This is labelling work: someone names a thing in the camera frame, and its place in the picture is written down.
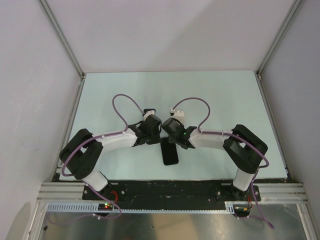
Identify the grey slotted cable duct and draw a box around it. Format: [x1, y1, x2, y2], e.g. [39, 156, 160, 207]
[46, 202, 235, 214]

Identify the right circuit board with wires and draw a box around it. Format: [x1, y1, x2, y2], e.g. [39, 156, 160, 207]
[233, 205, 252, 219]

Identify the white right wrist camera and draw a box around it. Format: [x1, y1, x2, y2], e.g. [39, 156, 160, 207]
[170, 108, 185, 125]

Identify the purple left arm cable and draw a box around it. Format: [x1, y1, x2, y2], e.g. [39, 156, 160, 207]
[47, 94, 148, 226]

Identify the left aluminium frame post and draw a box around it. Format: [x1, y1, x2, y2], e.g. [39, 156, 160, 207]
[37, 0, 85, 80]

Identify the aluminium frame post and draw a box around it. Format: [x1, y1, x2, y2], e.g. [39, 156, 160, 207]
[37, 0, 85, 80]
[255, 0, 305, 80]

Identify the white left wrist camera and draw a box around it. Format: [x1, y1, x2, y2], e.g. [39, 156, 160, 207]
[143, 110, 155, 121]

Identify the aluminium front frame rail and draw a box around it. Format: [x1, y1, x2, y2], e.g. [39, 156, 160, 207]
[37, 182, 309, 203]

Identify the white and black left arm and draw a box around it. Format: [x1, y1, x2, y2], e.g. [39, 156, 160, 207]
[59, 114, 162, 200]

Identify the left circuit board with leds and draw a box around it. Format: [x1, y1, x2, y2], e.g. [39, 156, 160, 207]
[98, 203, 114, 211]

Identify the pink-edged black phone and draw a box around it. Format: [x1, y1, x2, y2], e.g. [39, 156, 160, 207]
[160, 137, 179, 166]

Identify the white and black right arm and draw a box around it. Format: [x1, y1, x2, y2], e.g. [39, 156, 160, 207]
[162, 117, 270, 201]

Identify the right aluminium frame post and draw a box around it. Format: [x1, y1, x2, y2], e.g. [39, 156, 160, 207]
[255, 0, 305, 80]

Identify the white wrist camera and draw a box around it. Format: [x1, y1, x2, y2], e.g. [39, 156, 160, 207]
[170, 108, 185, 125]
[143, 110, 155, 121]

